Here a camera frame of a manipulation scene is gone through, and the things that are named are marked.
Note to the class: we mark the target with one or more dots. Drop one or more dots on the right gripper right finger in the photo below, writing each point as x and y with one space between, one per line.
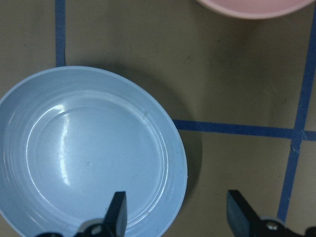
242 219

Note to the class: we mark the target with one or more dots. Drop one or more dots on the pink bowl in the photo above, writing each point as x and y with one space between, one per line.
255 9

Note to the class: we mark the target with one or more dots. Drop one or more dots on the blue plate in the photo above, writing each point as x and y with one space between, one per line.
70 137

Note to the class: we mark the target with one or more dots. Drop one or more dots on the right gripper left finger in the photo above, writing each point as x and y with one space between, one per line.
115 221

